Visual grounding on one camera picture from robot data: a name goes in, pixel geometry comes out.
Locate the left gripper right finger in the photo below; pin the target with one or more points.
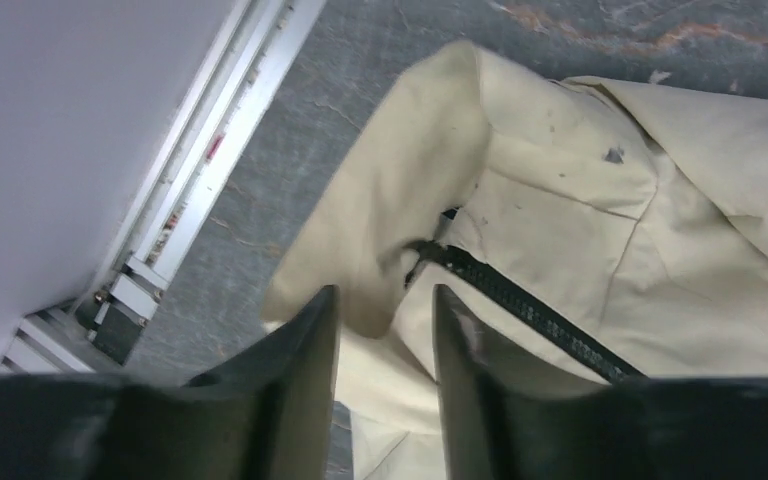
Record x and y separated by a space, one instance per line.
507 414

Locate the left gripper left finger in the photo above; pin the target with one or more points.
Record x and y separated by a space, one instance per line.
263 414

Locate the cream zip jacket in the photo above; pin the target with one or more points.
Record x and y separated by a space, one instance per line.
638 212

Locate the aluminium frame side rail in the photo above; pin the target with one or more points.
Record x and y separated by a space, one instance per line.
233 88

